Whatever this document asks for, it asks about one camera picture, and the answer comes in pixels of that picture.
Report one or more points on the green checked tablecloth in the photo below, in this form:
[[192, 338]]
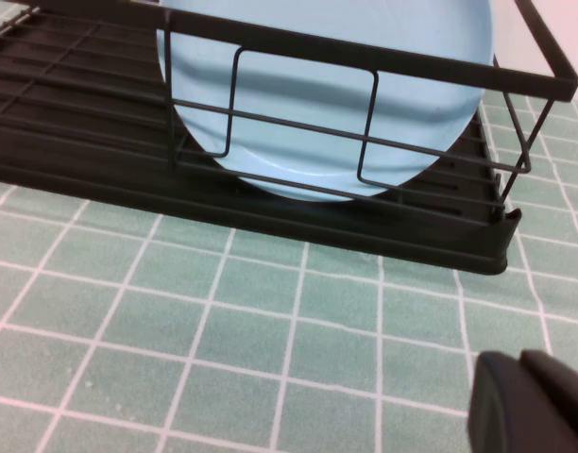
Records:
[[223, 354]]

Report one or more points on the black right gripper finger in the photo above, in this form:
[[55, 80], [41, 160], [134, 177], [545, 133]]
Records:
[[534, 406]]

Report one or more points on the light blue plate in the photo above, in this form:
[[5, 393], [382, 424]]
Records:
[[294, 94]]

